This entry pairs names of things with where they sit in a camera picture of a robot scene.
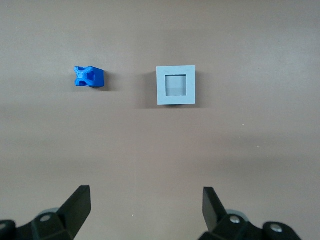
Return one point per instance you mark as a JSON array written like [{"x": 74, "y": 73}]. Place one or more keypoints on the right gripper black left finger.
[{"x": 72, "y": 212}]

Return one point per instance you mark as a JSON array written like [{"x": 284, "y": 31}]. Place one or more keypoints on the blue plastic insert part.
[{"x": 96, "y": 78}]

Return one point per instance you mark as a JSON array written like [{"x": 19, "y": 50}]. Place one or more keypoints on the gray square base block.
[{"x": 161, "y": 85}]

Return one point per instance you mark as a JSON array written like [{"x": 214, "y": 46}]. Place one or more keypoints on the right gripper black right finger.
[{"x": 215, "y": 215}]

